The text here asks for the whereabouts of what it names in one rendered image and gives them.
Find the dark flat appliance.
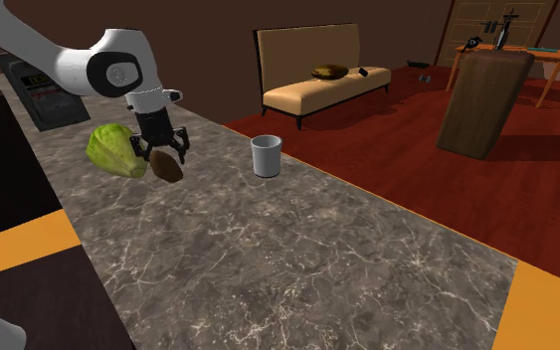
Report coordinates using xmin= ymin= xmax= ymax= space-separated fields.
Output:
xmin=0 ymin=51 xmax=93 ymax=133

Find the orange wooden table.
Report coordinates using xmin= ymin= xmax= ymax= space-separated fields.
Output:
xmin=446 ymin=8 xmax=560 ymax=108

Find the green lettuce head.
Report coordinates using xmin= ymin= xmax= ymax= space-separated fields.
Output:
xmin=85 ymin=122 xmax=150 ymax=180

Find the brown upright wooden board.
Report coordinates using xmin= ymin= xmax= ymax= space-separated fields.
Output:
xmin=435 ymin=50 xmax=537 ymax=162

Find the beige panelled door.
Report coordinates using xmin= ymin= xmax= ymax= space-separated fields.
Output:
xmin=433 ymin=0 xmax=560 ymax=68

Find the dark robot stand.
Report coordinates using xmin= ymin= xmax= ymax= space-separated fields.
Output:
xmin=0 ymin=244 xmax=138 ymax=350

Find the brown potato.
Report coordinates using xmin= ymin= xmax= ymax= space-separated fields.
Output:
xmin=148 ymin=149 xmax=185 ymax=184

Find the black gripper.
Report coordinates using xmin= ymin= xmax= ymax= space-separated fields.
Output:
xmin=129 ymin=108 xmax=191 ymax=166

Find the beige sofa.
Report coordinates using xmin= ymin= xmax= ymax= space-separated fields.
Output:
xmin=253 ymin=22 xmax=393 ymax=131

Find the grey cup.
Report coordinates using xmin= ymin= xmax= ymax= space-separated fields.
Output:
xmin=250 ymin=134 xmax=284 ymax=179

